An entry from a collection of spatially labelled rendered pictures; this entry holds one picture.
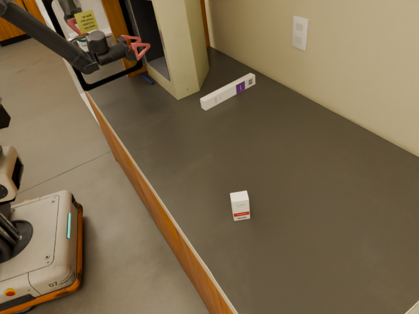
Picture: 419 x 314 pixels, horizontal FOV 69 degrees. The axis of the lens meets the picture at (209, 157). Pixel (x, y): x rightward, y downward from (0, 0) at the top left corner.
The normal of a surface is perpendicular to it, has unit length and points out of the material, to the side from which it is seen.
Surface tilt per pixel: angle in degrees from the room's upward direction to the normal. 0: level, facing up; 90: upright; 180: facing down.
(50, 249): 0
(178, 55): 90
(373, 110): 90
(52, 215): 0
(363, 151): 0
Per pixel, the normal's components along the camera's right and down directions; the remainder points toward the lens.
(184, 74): 0.53, 0.52
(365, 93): -0.84, 0.44
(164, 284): -0.13, -0.73
